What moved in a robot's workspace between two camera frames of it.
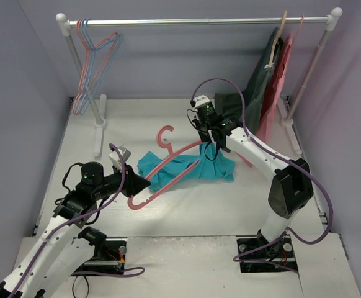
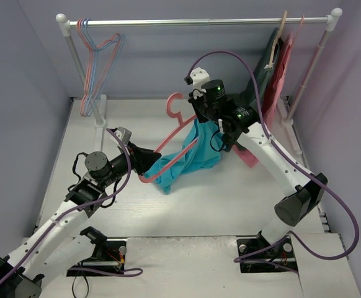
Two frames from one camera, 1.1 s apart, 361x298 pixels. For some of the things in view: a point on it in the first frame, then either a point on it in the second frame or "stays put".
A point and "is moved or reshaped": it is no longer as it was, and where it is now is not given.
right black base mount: [281, 252] stays put
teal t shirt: [214, 164] is moved or reshaped
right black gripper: [206, 134] -> [196, 100]
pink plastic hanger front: [173, 154] -> [143, 178]
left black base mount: [108, 252] stays put
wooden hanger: [270, 62] stays put
